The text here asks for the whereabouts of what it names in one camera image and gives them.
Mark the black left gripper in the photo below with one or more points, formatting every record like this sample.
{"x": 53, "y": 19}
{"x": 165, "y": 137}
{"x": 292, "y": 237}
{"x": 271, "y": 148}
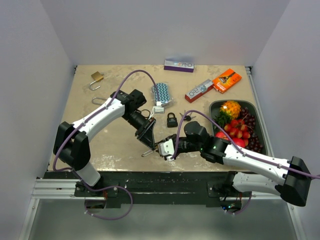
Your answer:
{"x": 145, "y": 134}

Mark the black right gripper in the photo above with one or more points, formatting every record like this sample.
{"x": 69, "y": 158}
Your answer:
{"x": 171, "y": 137}

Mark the small brass padlock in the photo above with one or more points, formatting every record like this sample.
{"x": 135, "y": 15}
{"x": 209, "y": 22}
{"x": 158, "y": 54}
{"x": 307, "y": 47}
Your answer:
{"x": 149, "y": 152}

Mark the black padlock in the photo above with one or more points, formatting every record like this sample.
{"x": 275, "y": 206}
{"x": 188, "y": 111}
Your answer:
{"x": 172, "y": 121}

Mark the black-headed key bunch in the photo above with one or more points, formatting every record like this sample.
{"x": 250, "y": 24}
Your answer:
{"x": 188, "y": 117}

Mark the brass padlock with keys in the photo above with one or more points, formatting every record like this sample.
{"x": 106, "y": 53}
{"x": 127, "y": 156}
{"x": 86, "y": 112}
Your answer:
{"x": 98, "y": 100}

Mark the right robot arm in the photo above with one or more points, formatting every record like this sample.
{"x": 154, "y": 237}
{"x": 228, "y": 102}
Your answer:
{"x": 288, "y": 179}

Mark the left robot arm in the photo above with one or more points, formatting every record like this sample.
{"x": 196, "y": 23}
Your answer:
{"x": 72, "y": 142}

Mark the blue zigzag pouch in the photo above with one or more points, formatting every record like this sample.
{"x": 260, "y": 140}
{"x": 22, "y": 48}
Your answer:
{"x": 161, "y": 93}

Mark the red white box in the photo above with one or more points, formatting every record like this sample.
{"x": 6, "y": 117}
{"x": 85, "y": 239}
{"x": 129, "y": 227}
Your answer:
{"x": 199, "y": 91}

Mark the red apple left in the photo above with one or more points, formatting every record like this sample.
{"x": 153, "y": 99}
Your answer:
{"x": 221, "y": 135}

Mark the red apple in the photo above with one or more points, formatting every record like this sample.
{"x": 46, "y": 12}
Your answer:
{"x": 239, "y": 142}
{"x": 221, "y": 135}

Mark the grey fruit tray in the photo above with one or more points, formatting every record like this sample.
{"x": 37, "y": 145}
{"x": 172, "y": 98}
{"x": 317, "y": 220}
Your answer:
{"x": 232, "y": 126}

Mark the toy pineapple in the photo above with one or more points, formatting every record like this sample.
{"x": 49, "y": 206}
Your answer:
{"x": 228, "y": 111}

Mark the red apple right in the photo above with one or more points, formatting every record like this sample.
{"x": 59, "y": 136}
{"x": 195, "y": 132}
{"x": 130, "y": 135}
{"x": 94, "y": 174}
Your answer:
{"x": 239, "y": 142}

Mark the purple white box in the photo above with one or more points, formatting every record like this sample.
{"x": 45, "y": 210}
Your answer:
{"x": 179, "y": 64}

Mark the large brass padlock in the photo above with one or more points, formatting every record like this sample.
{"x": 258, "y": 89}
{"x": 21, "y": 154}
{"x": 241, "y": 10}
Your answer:
{"x": 97, "y": 77}

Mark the dark grapes bunch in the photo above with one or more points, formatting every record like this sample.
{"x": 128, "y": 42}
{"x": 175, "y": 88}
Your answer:
{"x": 247, "y": 125}

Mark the orange box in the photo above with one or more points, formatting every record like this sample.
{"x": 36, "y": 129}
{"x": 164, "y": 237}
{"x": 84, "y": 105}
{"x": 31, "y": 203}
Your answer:
{"x": 226, "y": 80}

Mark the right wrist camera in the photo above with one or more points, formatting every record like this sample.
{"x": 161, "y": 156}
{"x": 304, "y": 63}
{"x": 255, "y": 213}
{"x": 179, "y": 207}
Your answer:
{"x": 167, "y": 151}

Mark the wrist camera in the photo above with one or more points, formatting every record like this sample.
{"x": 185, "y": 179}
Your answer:
{"x": 167, "y": 151}
{"x": 156, "y": 110}

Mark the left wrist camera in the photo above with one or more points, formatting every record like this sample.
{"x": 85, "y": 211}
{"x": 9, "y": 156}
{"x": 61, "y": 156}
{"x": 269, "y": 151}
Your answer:
{"x": 156, "y": 110}

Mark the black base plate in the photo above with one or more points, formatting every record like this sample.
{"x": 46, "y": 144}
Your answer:
{"x": 210, "y": 189}

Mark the aluminium rail frame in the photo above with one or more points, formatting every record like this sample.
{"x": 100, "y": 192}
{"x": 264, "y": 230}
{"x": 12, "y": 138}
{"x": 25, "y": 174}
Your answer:
{"x": 64, "y": 189}

